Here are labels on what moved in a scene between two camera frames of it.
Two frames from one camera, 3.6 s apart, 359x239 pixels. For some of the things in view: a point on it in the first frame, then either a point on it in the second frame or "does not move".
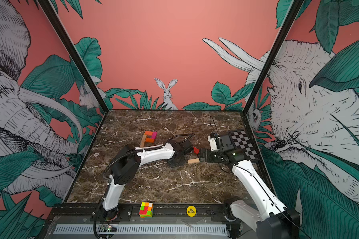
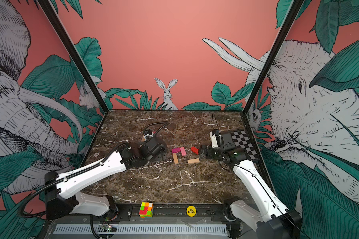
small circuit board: (107, 228) does not move
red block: (196, 150) does not move
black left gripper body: (175, 164) → (162, 157)
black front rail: (130, 214) does not move
